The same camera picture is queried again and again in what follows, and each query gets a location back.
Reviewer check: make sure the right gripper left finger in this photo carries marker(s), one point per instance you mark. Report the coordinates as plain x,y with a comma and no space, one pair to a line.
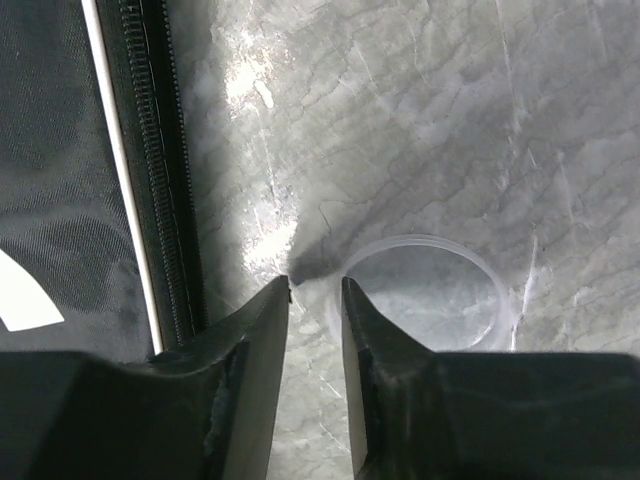
204,410

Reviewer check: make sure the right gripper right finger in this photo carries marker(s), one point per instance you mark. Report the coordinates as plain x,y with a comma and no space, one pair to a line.
418,414

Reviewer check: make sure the black racket cover bag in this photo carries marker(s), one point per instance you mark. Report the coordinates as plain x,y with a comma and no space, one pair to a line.
99,249

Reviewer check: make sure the clear plastic tube lid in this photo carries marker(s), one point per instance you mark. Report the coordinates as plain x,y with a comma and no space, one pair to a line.
440,293

